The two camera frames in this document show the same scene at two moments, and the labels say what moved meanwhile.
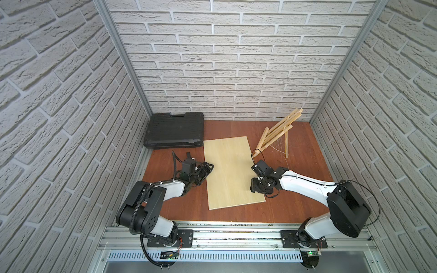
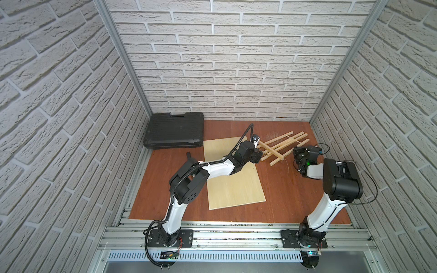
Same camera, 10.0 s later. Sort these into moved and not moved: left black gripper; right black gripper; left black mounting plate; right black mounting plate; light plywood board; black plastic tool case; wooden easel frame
Moved: wooden easel frame; left black gripper; right black gripper
Not moved: left black mounting plate; black plastic tool case; right black mounting plate; light plywood board
